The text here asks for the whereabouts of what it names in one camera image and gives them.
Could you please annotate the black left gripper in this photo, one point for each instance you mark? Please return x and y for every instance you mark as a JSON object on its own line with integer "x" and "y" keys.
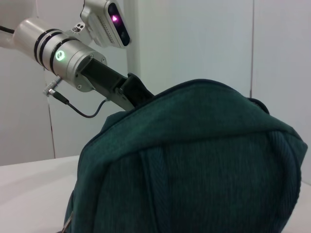
{"x": 104, "y": 80}

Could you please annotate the teal insulated lunch bag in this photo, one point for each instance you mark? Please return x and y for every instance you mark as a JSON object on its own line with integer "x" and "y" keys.
{"x": 194, "y": 170}

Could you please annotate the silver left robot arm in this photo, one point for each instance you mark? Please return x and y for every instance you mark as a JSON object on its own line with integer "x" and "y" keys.
{"x": 48, "y": 46}

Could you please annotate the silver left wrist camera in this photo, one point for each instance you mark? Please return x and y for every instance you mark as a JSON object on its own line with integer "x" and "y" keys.
{"x": 104, "y": 21}

